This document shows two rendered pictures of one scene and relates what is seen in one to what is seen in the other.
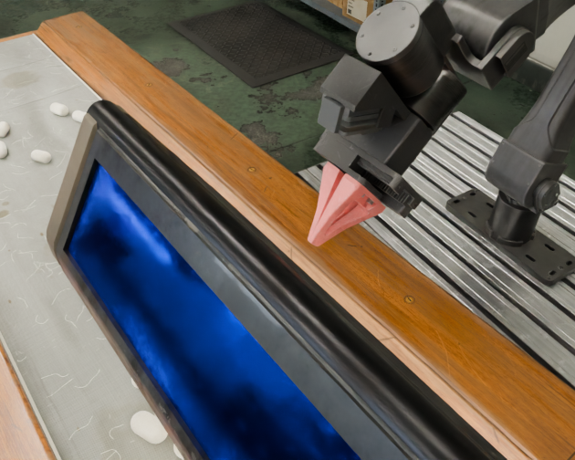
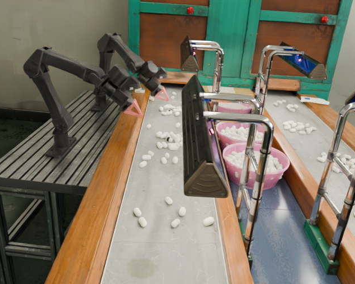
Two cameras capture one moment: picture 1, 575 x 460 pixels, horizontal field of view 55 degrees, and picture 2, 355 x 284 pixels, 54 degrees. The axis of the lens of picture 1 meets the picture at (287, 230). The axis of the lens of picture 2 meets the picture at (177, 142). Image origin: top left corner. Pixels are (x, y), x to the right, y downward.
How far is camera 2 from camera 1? 1.72 m
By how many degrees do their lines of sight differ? 105
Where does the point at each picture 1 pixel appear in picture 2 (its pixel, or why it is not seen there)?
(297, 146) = not seen: outside the picture
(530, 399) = (128, 116)
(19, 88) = (147, 257)
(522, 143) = (64, 114)
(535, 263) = (71, 140)
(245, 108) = not seen: outside the picture
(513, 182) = (71, 121)
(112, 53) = (79, 241)
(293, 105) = not seen: outside the picture
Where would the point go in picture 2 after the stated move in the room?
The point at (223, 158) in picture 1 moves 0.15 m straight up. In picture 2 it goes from (115, 164) to (114, 126)
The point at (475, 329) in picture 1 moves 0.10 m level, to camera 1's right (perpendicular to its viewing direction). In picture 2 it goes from (120, 121) to (106, 116)
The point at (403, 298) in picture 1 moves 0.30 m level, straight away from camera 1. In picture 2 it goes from (124, 128) to (58, 140)
